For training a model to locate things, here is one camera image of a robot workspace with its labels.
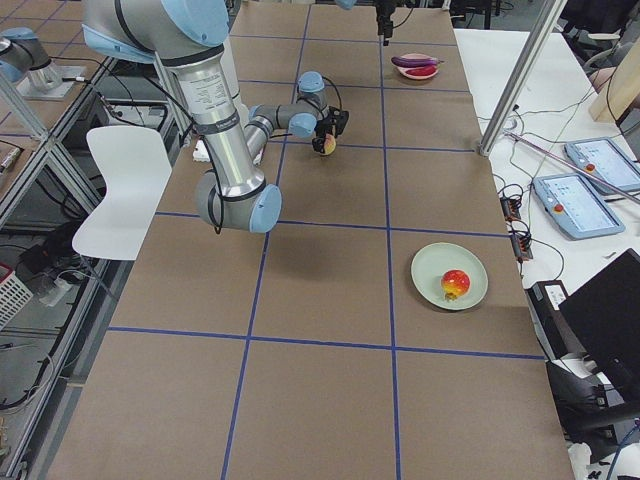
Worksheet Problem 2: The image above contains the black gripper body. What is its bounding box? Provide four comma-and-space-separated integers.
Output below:
374, 0, 399, 46
312, 106, 349, 153

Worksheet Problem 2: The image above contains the peach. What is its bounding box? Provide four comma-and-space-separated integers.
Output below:
317, 134, 337, 156

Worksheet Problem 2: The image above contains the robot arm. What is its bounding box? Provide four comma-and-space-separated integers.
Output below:
334, 0, 398, 46
83, 1, 349, 233

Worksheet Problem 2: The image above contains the black laptop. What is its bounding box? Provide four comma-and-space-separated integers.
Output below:
560, 248, 639, 401

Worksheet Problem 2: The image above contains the purple eggplant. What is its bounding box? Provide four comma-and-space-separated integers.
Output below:
391, 56, 442, 69

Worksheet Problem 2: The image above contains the aluminium frame post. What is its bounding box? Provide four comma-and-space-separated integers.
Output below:
478, 0, 567, 157

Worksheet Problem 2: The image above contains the red chili pepper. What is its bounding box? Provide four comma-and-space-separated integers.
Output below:
403, 65, 438, 80

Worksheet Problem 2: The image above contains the red pomegranate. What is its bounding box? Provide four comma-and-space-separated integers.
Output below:
440, 269, 471, 301

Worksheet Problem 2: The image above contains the teach pendant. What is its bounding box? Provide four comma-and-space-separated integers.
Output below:
532, 174, 625, 240
564, 137, 639, 193

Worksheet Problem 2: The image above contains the white chair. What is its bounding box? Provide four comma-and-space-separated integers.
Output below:
72, 125, 172, 261

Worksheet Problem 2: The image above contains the teach pendant far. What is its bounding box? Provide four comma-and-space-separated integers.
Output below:
564, 137, 639, 193

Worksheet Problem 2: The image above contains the teach pendant near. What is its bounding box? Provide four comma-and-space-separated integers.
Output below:
532, 174, 625, 240

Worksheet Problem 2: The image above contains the white plastic basket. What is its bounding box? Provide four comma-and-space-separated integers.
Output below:
0, 263, 33, 328

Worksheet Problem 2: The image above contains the green plate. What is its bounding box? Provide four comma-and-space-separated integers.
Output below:
411, 242, 488, 311

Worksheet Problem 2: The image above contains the pink plate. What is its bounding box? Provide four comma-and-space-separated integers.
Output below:
391, 53, 442, 80

